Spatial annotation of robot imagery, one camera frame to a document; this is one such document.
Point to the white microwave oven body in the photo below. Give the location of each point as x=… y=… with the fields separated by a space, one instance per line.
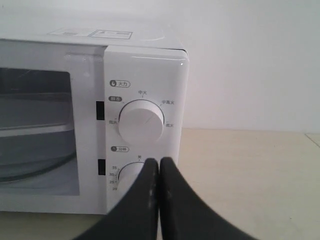
x=102 y=75

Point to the white plastic lidded container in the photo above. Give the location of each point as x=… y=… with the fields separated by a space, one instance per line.
x=36 y=127

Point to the glass microwave turntable plate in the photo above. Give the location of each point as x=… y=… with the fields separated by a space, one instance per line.
x=22 y=171

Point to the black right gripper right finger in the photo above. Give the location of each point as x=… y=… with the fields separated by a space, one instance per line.
x=184 y=215

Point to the blue-bordered label stickers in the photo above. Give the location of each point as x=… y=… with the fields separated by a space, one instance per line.
x=92 y=33

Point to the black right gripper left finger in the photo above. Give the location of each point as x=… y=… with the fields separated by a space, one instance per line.
x=135 y=217

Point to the white upper power knob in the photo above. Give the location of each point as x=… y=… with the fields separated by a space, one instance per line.
x=141 y=122

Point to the white lower timer knob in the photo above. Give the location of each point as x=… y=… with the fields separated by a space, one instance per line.
x=127 y=176

